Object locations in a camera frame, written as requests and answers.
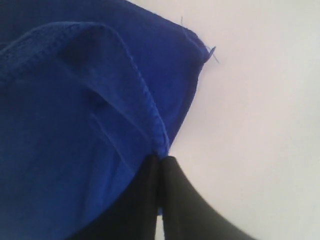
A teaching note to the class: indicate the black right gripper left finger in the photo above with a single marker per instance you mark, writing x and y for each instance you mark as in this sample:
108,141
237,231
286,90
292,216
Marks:
133,216

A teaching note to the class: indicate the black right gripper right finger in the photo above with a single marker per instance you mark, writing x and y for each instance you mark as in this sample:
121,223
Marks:
185,214

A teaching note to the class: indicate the blue towel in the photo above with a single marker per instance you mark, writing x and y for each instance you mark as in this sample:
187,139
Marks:
88,90

